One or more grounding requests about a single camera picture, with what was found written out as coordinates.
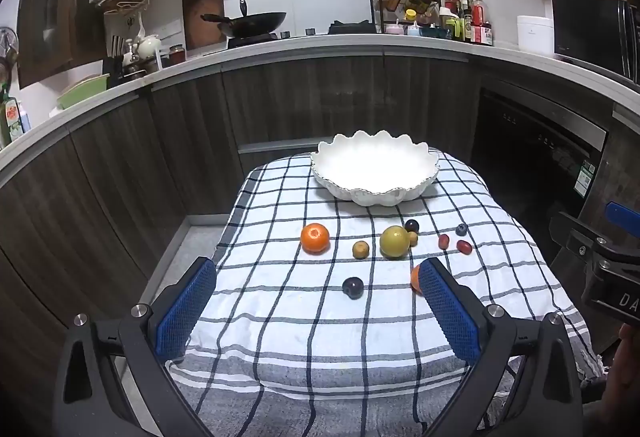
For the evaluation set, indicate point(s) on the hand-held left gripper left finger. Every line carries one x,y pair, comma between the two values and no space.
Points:
185,312

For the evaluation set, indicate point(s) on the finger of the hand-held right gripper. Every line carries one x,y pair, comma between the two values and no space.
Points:
622,217
575,237

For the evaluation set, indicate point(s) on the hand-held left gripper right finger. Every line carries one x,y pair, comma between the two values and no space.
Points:
450,312

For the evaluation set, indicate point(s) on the small orange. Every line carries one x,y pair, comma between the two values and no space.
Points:
414,279

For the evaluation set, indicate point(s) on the red cherry tomato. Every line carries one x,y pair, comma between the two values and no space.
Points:
464,246
443,242

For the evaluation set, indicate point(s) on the brown longan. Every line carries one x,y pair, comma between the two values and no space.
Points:
360,249
413,239

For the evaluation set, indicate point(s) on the blueberry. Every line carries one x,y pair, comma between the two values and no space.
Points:
461,230

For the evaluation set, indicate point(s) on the yellow-green round fruit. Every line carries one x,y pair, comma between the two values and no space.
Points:
395,242

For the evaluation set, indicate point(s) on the dark purple grape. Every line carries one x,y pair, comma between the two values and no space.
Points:
411,225

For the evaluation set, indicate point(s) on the dark purple plum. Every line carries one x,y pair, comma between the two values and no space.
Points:
352,288

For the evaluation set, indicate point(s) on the large orange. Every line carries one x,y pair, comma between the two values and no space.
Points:
315,238

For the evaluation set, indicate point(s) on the white scalloped ceramic bowl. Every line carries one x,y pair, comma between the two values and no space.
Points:
372,167

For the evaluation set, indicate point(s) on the person's right hand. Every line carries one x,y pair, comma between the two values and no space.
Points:
629,352

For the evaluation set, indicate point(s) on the black built-in dishwasher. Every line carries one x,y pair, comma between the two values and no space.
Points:
525,152

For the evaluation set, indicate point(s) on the blue checked white cloth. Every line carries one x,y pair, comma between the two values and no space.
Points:
310,342

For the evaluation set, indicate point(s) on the black microwave oven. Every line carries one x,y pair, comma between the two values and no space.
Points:
585,27

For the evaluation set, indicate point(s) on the white ceramic canister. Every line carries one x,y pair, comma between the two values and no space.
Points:
534,34

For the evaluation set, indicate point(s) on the group of condiment bottles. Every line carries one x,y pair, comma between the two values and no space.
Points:
472,24

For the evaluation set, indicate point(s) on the green tray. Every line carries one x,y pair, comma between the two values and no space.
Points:
82,92

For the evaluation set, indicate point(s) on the black knife block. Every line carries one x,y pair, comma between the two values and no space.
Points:
112,69

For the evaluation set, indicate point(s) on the green dish soap bottle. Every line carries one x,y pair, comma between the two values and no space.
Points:
11,117

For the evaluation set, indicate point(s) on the white teapot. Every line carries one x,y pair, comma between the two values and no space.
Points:
149,47

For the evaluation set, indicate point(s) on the wooden cutting board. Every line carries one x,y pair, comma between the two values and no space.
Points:
196,34

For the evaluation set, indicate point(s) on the black gas stove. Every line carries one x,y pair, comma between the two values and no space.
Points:
250,40

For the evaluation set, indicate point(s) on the white kitchen countertop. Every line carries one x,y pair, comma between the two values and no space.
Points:
310,49

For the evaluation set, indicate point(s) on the black wok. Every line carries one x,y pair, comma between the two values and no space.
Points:
255,22

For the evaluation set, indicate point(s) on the dark wooden window frame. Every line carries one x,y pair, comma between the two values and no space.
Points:
55,2

